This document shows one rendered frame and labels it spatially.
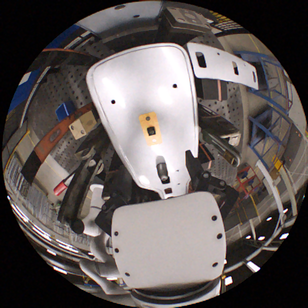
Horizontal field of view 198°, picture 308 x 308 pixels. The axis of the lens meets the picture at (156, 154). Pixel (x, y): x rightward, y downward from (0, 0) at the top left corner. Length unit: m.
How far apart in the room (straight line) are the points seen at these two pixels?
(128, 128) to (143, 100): 0.07
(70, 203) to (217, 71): 0.39
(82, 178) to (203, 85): 0.33
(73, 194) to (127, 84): 0.22
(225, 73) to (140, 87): 0.21
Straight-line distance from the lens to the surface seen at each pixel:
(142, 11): 0.21
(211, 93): 0.29
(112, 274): 0.53
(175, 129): 0.25
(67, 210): 0.19
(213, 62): 0.27
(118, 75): 0.22
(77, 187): 0.21
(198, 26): 0.24
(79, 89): 0.63
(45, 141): 0.18
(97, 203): 0.81
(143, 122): 0.23
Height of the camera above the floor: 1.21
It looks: 50 degrees down
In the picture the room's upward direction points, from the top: 171 degrees clockwise
